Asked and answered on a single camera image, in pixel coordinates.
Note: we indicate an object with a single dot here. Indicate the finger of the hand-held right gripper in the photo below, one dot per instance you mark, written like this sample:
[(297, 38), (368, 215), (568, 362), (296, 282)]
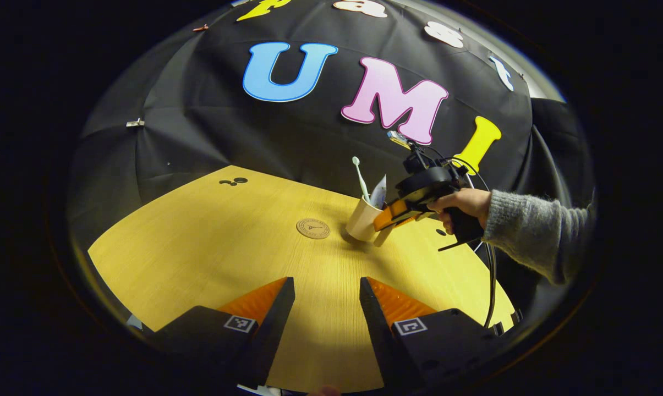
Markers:
[(414, 219), (392, 213)]

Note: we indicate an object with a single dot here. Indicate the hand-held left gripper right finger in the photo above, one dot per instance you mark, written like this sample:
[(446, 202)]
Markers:
[(378, 335)]

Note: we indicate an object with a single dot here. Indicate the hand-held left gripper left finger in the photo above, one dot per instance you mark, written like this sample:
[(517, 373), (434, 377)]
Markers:
[(273, 330)]

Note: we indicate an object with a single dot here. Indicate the white toothpaste tube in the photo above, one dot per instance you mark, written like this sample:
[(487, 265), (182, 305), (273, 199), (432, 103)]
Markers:
[(379, 192)]

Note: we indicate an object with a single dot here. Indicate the beige cup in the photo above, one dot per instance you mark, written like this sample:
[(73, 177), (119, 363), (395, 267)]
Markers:
[(361, 223)]

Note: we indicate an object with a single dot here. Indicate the white toothbrush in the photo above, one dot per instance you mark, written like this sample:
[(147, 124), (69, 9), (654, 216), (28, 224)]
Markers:
[(360, 179)]

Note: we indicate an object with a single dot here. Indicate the round wooden coaster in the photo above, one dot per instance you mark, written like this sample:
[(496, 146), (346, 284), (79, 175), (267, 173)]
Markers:
[(313, 228)]

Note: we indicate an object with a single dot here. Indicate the wooden desktop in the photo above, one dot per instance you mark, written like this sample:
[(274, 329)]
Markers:
[(199, 247)]

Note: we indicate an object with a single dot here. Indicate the small black desk discs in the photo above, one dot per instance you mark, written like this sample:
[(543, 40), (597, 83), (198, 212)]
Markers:
[(240, 180)]

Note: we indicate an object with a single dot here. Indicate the black backdrop cloth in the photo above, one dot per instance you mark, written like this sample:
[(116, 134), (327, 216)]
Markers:
[(254, 137)]

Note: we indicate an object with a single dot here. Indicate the small metal cloth clip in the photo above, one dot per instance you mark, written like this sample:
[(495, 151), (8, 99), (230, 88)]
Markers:
[(135, 123)]

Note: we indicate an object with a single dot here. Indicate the small pink cloth clip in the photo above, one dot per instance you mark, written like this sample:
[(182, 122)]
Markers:
[(201, 27)]

